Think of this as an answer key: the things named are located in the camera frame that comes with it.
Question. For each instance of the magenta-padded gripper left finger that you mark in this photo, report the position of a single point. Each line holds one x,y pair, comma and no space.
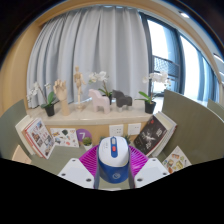
75,171

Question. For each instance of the white orchid behind horses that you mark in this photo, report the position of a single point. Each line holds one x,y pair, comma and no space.
99,77

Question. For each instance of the purple round number sign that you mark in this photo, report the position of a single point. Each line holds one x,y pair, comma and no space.
83,135

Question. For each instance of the plain white book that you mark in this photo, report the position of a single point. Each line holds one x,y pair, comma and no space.
21,125

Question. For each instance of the black horse figure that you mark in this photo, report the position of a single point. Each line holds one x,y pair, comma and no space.
122,99

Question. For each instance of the grey curtain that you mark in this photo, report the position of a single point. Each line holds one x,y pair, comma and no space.
93,43

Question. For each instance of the wooden hand model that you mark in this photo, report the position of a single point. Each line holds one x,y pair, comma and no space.
61,91

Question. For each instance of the white card with colourful stickers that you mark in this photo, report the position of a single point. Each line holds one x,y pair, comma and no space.
176,160

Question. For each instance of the large green divider panel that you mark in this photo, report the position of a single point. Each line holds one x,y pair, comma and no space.
196,130

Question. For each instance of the red-spined photo magazine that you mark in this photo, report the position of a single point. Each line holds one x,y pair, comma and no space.
40,138

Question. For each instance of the pink horse figure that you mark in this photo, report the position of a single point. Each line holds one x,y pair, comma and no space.
100,100

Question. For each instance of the white wall socket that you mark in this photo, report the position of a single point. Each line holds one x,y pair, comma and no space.
116,130
134,129

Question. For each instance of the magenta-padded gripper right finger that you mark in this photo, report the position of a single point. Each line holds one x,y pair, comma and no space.
151,170

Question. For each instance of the small plant in white pot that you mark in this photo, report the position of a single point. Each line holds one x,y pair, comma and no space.
87,142
127,138

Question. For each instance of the dark-covered book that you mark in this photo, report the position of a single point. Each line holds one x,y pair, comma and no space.
150,135

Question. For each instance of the tall white orchid, black pot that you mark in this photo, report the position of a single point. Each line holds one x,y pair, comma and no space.
150,107

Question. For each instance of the wooden desk back shelf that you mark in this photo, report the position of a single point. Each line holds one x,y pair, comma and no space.
96,120

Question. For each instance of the balcony railing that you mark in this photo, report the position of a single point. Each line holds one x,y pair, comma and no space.
166,66

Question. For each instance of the low green divider panel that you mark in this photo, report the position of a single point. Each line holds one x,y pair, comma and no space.
8,130

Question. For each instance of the blue and white computer mouse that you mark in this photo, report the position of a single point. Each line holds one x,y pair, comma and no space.
113,160

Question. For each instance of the wooden artist mannequin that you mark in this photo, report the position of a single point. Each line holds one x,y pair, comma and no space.
79,80

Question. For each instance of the far green divider panel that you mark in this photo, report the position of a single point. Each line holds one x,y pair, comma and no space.
216,108

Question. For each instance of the small white orchid, black pot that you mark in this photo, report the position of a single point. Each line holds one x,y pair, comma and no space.
50,110

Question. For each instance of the white card with small pictures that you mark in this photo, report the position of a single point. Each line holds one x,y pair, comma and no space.
63,137

